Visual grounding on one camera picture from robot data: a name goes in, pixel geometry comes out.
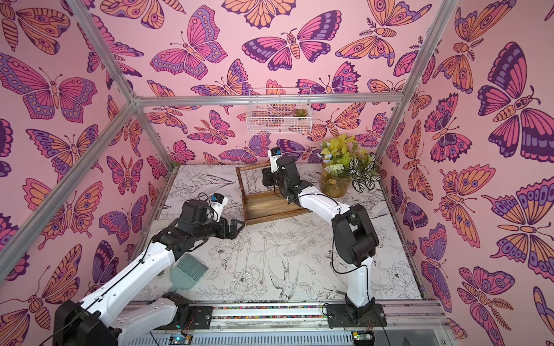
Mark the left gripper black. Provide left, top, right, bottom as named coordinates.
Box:
left=193, top=215, right=245, bottom=243

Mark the wooden jewelry display stand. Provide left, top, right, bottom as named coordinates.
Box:
left=236, top=162, right=309, bottom=226

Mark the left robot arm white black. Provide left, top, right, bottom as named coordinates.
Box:
left=44, top=195, right=245, bottom=345

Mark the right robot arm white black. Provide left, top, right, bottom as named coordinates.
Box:
left=263, top=148, right=379, bottom=324

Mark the glass vase with plants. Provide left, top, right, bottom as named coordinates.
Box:
left=320, top=135, right=382, bottom=198

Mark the small succulent in basket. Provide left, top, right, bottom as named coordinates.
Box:
left=294, top=109, right=308, bottom=118

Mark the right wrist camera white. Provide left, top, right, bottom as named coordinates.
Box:
left=268, top=147, right=283, bottom=173

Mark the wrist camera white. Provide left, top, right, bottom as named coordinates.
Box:
left=209, top=193, right=229, bottom=222
left=268, top=147, right=283, bottom=173

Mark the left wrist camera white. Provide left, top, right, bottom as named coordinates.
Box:
left=209, top=193, right=229, bottom=222

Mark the white wire wall basket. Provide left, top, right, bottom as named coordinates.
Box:
left=245, top=86, right=313, bottom=136

